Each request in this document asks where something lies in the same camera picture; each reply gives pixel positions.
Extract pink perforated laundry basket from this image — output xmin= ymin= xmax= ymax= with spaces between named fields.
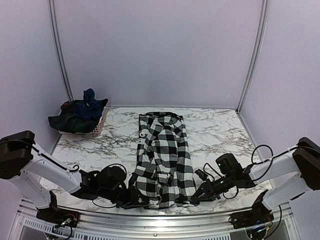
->
xmin=52 ymin=108 xmax=107 ymax=135

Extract right aluminium frame post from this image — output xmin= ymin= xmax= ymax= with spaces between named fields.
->
xmin=235 ymin=0 xmax=269 ymax=114

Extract aluminium frame post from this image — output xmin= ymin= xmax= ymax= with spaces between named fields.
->
xmin=235 ymin=0 xmax=269 ymax=114
xmin=47 ymin=0 xmax=74 ymax=101

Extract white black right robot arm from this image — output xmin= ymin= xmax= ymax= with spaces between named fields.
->
xmin=191 ymin=137 xmax=320 ymax=228

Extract dark blue green clothes pile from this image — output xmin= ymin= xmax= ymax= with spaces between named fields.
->
xmin=48 ymin=88 xmax=109 ymax=130

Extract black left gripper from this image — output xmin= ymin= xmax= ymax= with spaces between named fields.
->
xmin=98 ymin=186 xmax=149 ymax=211

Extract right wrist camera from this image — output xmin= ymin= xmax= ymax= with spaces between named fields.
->
xmin=195 ymin=169 xmax=208 ymax=182

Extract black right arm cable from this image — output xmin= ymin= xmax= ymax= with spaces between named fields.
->
xmin=202 ymin=144 xmax=274 ymax=200

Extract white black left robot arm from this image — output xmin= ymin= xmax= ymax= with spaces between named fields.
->
xmin=0 ymin=130 xmax=150 ymax=227

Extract black white plaid shirt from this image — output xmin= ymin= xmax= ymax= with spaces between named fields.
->
xmin=133 ymin=111 xmax=198 ymax=210

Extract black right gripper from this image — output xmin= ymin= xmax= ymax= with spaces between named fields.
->
xmin=191 ymin=172 xmax=235 ymax=202

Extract front aluminium table rail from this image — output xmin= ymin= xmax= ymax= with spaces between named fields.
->
xmin=7 ymin=198 xmax=302 ymax=240

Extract left aluminium frame post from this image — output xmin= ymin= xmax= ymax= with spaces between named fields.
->
xmin=47 ymin=0 xmax=74 ymax=101

